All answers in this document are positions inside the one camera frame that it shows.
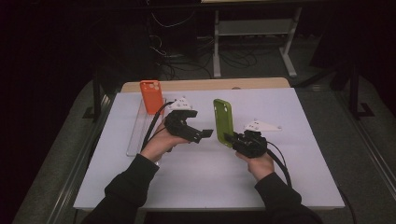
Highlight tangle of floor cables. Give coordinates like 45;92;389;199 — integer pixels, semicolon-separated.
148;34;260;80

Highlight person's right hand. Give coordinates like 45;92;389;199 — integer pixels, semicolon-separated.
235;151;276;182

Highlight person's left hand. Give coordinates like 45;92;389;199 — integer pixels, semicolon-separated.
140;122;190;162

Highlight green printed phone case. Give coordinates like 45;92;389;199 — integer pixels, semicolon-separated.
213;98;235;148

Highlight black metal stand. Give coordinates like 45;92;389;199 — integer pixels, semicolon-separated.
348;62;375;120
82;71;106;123

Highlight white metal table frame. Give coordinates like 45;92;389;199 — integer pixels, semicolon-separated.
213;7;303;78

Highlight aluminium rail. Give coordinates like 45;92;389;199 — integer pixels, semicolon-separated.
46;92;116;224
335;90;396;194

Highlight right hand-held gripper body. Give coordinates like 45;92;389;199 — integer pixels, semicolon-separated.
233;119;283;159

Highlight right hand-held gripper black cable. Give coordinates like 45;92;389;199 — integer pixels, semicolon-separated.
265;140;357;224

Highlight orange phone case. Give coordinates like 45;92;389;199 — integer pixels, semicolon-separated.
139;79;165;116

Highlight hand-held gripper black cable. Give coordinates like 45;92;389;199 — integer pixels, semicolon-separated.
141;101;175;152
265;140;357;224

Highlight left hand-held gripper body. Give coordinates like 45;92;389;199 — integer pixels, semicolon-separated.
163;96;204;144

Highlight clear plastic storage rack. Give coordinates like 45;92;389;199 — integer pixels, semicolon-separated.
125;99;166;157

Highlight left hand-held gripper black cable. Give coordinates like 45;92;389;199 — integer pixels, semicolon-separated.
141;101;175;152

